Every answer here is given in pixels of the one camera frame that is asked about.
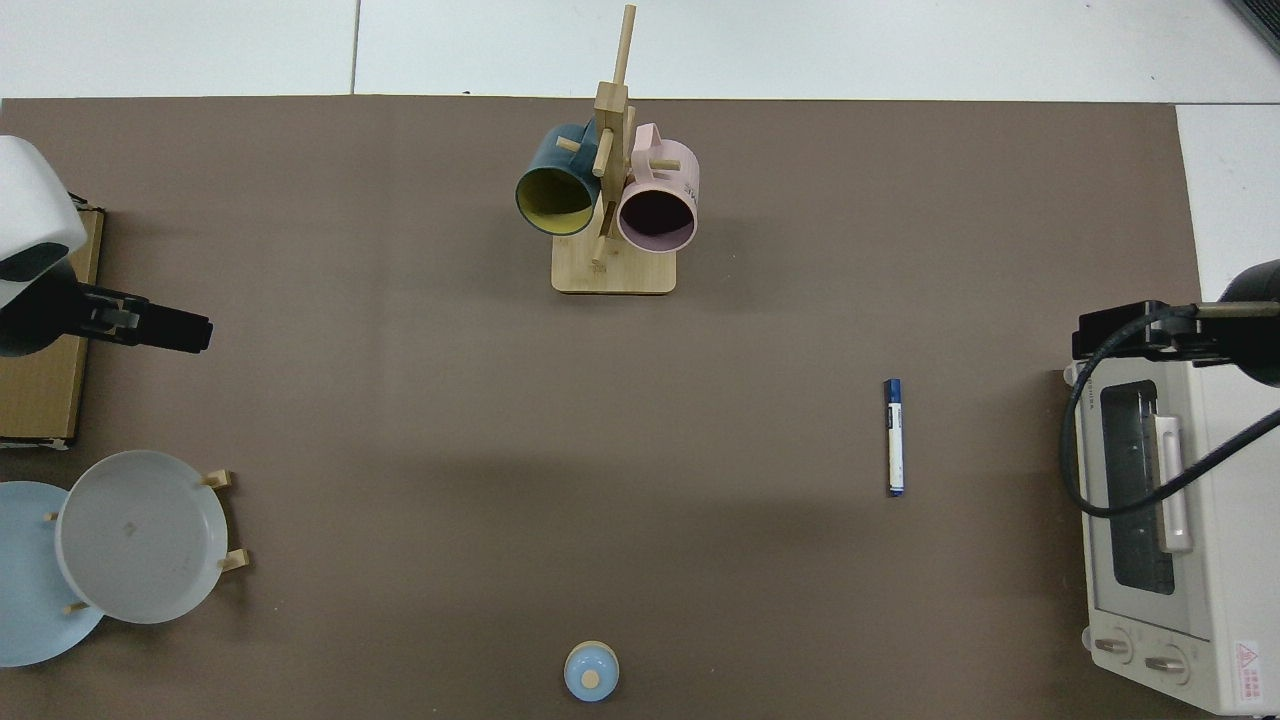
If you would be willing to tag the blue and white marker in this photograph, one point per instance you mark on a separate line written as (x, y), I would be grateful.
(895, 440)

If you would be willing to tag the grey plate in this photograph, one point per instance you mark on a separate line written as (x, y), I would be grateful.
(140, 540)

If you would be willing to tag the pale toaster oven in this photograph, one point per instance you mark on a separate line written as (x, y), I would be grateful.
(1225, 560)

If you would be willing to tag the wooden plate rack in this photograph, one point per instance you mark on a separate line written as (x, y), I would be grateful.
(235, 561)

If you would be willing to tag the light blue plate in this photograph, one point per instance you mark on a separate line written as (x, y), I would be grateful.
(25, 580)

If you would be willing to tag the dark panel corner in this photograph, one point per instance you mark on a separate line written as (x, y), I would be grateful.
(1262, 20)

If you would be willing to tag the dark teal cup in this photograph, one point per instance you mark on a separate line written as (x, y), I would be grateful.
(555, 160)

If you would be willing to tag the wooden cup stand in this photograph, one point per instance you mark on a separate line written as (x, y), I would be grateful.
(612, 270)

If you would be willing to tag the pink cup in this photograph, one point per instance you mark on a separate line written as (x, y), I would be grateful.
(665, 175)

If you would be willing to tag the brown table cloth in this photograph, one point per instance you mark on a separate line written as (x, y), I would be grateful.
(640, 450)

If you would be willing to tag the small blue round thing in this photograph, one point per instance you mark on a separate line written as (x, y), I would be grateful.
(591, 672)

